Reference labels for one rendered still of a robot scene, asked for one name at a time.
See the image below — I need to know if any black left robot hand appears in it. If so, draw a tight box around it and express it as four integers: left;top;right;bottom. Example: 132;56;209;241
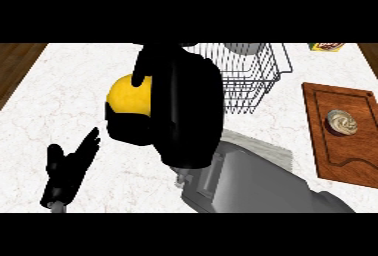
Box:
40;126;102;209

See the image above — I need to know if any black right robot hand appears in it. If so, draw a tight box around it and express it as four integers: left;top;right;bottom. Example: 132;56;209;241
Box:
104;42;226;170

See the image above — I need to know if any yellow lemon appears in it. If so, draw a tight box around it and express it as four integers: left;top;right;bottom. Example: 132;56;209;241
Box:
107;74;154;118

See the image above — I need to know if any grey bowl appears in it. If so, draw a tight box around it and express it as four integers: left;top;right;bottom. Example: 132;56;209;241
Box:
223;42;266;56

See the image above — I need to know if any brown wooden cutting board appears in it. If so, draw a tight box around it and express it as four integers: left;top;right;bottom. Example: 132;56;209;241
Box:
302;82;378;190

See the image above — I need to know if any yellow box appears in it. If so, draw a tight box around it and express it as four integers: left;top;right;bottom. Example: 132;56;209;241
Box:
308;42;348;53

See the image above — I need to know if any wire basket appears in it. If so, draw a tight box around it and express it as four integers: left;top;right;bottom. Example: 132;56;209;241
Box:
184;42;294;115

